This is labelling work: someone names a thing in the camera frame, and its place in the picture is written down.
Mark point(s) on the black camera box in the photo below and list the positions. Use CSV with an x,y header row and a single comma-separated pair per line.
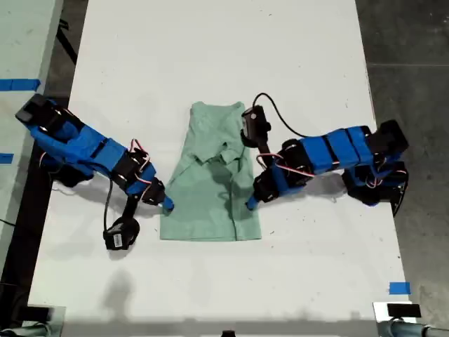
x,y
117,238
254,124

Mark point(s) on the pale side table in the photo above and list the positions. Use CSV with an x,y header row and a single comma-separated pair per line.
x,y
21,42

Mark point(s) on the black camera stalk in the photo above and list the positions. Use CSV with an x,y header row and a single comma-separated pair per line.
x,y
264,149
129,207

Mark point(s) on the long blue tape strip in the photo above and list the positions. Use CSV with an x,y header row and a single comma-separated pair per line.
x,y
17,85

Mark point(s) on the silver metal plate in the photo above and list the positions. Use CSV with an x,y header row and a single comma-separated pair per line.
x,y
59,323
379,310

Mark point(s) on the pale green T-shirt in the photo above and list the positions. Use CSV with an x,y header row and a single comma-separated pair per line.
x,y
210,217

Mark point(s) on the small black box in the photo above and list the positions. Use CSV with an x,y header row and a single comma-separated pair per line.
x,y
38,313
403,310

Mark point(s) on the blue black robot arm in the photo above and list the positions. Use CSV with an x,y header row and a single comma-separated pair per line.
x,y
336,147
87,147

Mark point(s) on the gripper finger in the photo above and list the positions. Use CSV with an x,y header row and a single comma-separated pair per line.
x,y
253,204
167,205

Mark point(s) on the square blue tape piece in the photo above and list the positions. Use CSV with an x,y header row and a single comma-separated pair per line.
x,y
400,288

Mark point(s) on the black table edge rail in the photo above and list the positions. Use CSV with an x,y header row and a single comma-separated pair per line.
x,y
22,245

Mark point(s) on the black diagonal strut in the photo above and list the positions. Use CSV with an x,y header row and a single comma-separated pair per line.
x,y
68,45

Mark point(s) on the short blue tape strip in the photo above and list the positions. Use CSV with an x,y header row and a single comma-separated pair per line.
x,y
6,158

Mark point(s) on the small black knob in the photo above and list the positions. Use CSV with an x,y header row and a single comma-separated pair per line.
x,y
228,334

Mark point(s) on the grey tube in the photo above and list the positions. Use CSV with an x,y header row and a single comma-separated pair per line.
x,y
28,331
403,330

